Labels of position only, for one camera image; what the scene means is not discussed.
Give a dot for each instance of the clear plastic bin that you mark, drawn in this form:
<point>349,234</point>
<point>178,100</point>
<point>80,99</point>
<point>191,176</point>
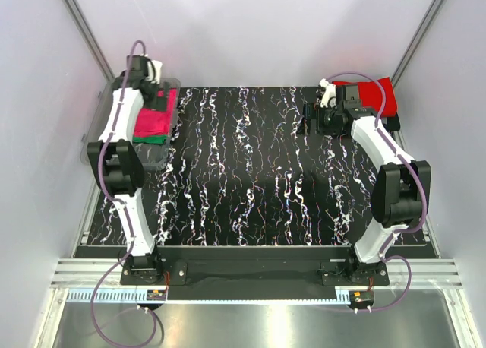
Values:
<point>153,156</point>

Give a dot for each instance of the folded red t shirt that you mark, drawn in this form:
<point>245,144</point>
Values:
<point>366,98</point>

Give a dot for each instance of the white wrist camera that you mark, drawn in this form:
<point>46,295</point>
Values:
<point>154,71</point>
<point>327,94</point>

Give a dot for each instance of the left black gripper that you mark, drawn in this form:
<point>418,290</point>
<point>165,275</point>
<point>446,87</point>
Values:
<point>159,103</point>

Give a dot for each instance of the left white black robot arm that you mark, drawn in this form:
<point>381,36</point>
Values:
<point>119,172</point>

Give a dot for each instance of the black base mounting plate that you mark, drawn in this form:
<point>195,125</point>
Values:
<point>230,273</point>

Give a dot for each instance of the pink t shirt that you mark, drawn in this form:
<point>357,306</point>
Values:
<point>152,123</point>

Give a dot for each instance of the orange connector board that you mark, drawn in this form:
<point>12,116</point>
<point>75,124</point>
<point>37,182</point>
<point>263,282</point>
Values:
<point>363,296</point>
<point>156,294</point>

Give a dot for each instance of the green t shirt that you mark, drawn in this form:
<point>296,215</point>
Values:
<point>153,139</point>

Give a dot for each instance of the folded black t shirt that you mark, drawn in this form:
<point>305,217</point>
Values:
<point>392,123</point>

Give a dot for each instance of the aluminium frame rail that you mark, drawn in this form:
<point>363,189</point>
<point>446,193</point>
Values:
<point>79,272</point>

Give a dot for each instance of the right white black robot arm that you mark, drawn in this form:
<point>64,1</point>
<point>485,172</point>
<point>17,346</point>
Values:
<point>400,198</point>

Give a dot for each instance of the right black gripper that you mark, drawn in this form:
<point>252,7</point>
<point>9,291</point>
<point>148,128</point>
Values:
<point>314,112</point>

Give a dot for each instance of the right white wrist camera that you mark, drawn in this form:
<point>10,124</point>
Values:
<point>327,94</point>

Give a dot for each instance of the right orange connector board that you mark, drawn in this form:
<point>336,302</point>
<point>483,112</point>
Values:
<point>363,296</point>

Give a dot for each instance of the left orange connector board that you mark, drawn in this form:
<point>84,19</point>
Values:
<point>156,294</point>

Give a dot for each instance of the black marbled table mat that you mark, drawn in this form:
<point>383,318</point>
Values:
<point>239,173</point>

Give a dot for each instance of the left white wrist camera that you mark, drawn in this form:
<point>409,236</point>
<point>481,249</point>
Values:
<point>154,71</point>

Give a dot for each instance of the white slotted cable duct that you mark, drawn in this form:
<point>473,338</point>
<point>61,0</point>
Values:
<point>110,296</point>

